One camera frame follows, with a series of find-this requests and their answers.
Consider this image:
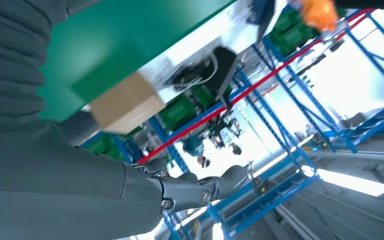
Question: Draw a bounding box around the blue metal rack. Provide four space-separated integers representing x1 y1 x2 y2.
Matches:
79 6 384 240

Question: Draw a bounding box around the brown cardboard box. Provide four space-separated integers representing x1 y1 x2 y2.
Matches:
89 71 165 135

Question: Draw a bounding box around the white desk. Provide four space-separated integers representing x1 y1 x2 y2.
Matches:
79 0 291 115

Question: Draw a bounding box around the red metal bar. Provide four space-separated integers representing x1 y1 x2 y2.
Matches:
137 8 375 165

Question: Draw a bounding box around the black bag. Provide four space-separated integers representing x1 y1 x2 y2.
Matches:
208 46 239 100

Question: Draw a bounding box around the black electronic device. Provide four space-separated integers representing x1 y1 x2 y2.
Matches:
172 61 213 90

